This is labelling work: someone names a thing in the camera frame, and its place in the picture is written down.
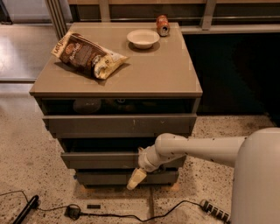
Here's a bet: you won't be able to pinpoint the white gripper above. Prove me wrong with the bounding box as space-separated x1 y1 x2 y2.
127 147 163 190

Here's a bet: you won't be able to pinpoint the grey drawer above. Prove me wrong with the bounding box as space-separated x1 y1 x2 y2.
76 171 179 186
43 114 197 138
59 150 187 170

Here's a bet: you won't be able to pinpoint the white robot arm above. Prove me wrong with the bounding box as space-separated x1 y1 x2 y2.
127 128 280 224

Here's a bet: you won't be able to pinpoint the grey bottom drawer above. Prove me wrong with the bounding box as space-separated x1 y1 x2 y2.
76 171 179 186

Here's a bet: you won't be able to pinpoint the grey drawer cabinet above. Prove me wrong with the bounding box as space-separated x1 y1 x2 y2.
30 23 202 175

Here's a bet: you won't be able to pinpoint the grey round object in drawer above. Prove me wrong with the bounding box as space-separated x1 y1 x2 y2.
73 98 102 114

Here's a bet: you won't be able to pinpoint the grey top drawer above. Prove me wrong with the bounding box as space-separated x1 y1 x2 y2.
43 114 197 138

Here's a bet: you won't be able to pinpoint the small black floor plate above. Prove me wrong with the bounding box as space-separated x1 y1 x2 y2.
87 204 101 209

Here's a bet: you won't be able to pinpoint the black power adapter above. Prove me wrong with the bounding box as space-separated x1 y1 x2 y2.
64 205 81 221

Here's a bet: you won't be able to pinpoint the black power strip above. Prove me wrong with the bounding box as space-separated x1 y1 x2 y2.
200 199 231 224

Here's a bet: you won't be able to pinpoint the black rod on floor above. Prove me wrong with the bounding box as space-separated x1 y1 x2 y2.
12 195 39 224

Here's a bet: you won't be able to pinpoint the white paper bowl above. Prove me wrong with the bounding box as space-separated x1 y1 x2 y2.
127 29 160 49

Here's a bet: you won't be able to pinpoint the brown chip bag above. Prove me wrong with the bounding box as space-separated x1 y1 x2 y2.
51 31 128 80

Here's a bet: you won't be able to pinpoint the orange soda can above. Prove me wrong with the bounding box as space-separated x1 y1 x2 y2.
156 15 170 37

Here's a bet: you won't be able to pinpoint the black power cable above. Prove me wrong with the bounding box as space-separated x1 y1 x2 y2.
36 199 203 223

